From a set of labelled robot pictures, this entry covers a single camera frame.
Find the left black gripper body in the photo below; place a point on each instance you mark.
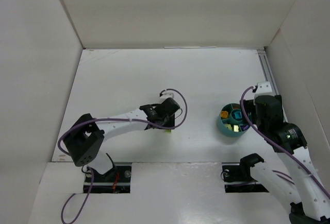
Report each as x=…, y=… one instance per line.
x=167, y=120

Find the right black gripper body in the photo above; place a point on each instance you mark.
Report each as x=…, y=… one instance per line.
x=248, y=108

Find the pale yellow lego brick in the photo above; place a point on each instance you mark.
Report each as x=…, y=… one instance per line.
x=228, y=126

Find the teal flower face lego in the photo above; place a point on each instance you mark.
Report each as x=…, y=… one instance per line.
x=237, y=114

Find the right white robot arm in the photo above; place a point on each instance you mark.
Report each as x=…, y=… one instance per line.
x=306, y=200

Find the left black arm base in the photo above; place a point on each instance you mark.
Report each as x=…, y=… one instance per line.
x=119, y=183

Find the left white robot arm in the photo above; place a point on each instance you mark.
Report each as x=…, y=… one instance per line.
x=82, y=142

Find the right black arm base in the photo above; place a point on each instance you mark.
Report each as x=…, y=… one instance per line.
x=237, y=175

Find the teal divided round container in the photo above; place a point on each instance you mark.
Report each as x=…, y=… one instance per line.
x=236, y=131

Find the yellow orange lego brick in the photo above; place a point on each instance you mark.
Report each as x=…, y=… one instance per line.
x=224, y=114

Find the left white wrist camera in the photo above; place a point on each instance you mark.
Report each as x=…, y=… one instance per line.
x=165, y=95

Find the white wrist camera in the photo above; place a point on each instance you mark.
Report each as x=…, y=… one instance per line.
x=165, y=95
x=263, y=88

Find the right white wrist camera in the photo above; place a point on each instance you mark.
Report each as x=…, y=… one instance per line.
x=263, y=88

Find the aluminium rail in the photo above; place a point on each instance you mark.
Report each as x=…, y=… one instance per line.
x=267, y=69

